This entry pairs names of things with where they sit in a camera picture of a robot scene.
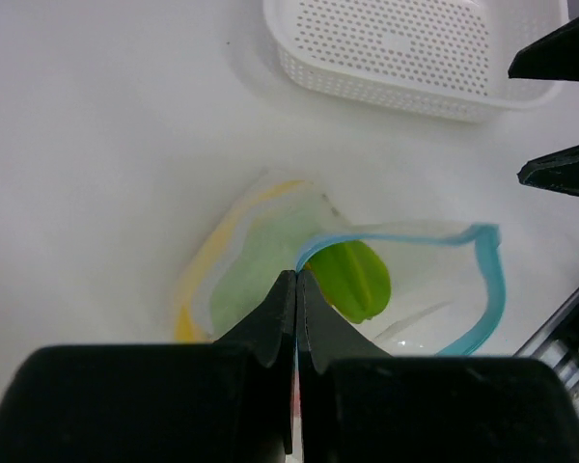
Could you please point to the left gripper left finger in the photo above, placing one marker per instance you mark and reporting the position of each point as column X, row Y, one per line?
column 230, row 400

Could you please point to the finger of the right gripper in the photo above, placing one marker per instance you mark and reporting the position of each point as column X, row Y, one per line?
column 556, row 172
column 555, row 57

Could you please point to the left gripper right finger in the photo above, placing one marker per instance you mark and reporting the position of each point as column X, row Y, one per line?
column 361, row 404

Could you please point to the green fake vegetable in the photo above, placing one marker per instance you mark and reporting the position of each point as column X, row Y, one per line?
column 272, row 244
column 353, row 279

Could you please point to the clear zip top bag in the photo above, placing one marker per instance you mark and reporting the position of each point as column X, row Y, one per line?
column 411, row 286

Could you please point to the yellow fake banana bunch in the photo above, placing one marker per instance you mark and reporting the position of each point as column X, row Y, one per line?
column 268, row 188

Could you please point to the white perforated plastic basket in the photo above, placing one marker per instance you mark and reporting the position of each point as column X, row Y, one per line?
column 442, row 58

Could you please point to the aluminium mounting rail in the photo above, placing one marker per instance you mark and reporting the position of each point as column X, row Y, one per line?
column 556, row 343

